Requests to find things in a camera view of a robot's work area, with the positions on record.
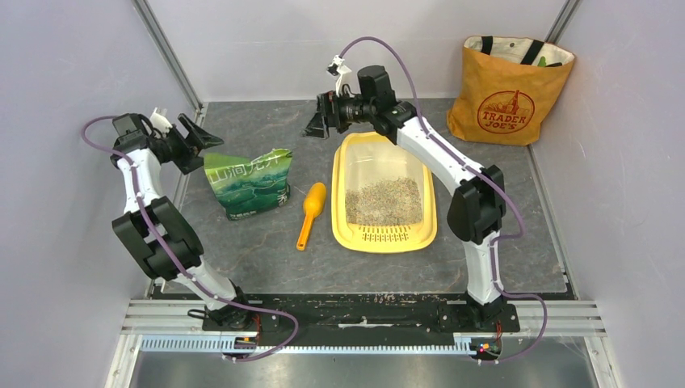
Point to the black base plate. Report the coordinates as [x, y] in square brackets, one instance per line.
[361, 319]

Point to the yellow litter box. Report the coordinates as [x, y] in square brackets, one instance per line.
[365, 158]

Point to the orange Trader Joe's bag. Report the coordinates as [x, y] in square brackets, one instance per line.
[508, 87]

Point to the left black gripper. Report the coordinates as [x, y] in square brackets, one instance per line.
[189, 160]

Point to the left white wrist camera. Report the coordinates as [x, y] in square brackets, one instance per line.
[160, 122]

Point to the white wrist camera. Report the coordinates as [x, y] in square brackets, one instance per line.
[338, 69]
[160, 122]

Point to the orange litter scoop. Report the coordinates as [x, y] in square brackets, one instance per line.
[313, 206]

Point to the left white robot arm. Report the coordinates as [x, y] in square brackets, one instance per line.
[153, 230]

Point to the grey litter pile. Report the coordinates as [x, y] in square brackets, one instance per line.
[387, 202]

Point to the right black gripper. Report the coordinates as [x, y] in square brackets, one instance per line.
[328, 115]

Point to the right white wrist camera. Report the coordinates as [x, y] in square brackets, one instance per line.
[338, 69]

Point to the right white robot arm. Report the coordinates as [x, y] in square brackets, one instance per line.
[478, 198]

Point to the green litter bag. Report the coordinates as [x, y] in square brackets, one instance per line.
[245, 187]

